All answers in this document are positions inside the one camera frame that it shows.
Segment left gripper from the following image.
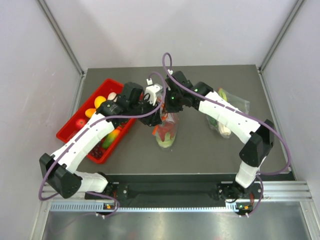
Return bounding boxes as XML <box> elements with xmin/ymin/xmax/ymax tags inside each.
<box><xmin>128</xmin><ymin>95</ymin><xmax>162</xmax><ymax>127</ymax></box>

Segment clear zip bag red slider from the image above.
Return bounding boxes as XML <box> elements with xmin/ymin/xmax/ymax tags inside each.
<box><xmin>152</xmin><ymin>103</ymin><xmax>179</xmax><ymax>149</ymax></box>

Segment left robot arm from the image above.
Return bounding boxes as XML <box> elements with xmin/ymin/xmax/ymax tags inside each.
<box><xmin>39</xmin><ymin>82</ymin><xmax>165</xmax><ymax>199</ymax></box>

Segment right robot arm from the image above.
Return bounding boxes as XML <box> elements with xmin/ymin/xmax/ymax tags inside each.
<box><xmin>165</xmin><ymin>70</ymin><xmax>275</xmax><ymax>198</ymax></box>

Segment fake white radish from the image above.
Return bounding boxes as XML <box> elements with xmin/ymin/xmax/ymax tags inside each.
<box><xmin>107</xmin><ymin>92</ymin><xmax>117</xmax><ymax>101</ymax></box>

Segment fake cabbage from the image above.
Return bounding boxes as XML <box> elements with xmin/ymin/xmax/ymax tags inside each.
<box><xmin>155</xmin><ymin>134</ymin><xmax>176</xmax><ymax>149</ymax></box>

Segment fake green cucumber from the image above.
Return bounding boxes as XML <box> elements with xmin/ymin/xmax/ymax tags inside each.
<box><xmin>208</xmin><ymin>116</ymin><xmax>218</xmax><ymax>127</ymax></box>

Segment fake lemon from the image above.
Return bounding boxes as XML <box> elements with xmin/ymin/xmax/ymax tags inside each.
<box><xmin>94</xmin><ymin>95</ymin><xmax>107</xmax><ymax>109</ymax></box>

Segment fake mango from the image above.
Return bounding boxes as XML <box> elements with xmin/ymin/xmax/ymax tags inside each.
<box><xmin>101</xmin><ymin>129</ymin><xmax>121</xmax><ymax>149</ymax></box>

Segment fake orange fruit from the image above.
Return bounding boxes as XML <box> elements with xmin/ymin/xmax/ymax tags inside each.
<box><xmin>84</xmin><ymin>108</ymin><xmax>97</xmax><ymax>119</ymax></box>

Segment fake leek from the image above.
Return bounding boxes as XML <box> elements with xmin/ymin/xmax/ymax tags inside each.
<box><xmin>217</xmin><ymin>88</ymin><xmax>232</xmax><ymax>138</ymax></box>

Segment fake dark grapes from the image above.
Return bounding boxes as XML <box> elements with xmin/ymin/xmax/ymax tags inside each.
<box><xmin>89</xmin><ymin>142</ymin><xmax>103</xmax><ymax>159</ymax></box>

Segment fake red apple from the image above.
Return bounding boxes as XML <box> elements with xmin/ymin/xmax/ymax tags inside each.
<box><xmin>75</xmin><ymin>118</ymin><xmax>87</xmax><ymax>130</ymax></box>

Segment clear bag with leek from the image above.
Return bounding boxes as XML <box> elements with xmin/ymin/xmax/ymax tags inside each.
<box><xmin>205</xmin><ymin>87</ymin><xmax>251</xmax><ymax>139</ymax></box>

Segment red plastic bin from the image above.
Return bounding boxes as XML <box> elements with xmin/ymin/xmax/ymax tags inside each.
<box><xmin>55</xmin><ymin>78</ymin><xmax>138</xmax><ymax>165</ymax></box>

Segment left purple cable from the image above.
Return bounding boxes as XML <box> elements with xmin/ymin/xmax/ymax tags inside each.
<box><xmin>37</xmin><ymin>71</ymin><xmax>167</xmax><ymax>219</ymax></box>

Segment purple cable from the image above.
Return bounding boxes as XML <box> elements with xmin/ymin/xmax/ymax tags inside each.
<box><xmin>161</xmin><ymin>51</ymin><xmax>292</xmax><ymax>217</ymax></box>
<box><xmin>37</xmin><ymin>71</ymin><xmax>167</xmax><ymax>219</ymax></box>

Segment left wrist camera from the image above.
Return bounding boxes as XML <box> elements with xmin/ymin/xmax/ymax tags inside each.
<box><xmin>143</xmin><ymin>78</ymin><xmax>163</xmax><ymax>106</ymax></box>

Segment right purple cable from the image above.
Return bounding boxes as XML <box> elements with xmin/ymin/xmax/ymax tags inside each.
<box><xmin>161</xmin><ymin>51</ymin><xmax>292</xmax><ymax>217</ymax></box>

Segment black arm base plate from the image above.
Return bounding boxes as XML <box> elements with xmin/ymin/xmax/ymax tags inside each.
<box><xmin>84</xmin><ymin>173</ymin><xmax>264</xmax><ymax>208</ymax></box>

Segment grey cable duct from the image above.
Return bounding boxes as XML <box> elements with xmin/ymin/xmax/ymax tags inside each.
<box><xmin>50</xmin><ymin>201</ymin><xmax>250</xmax><ymax>213</ymax></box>

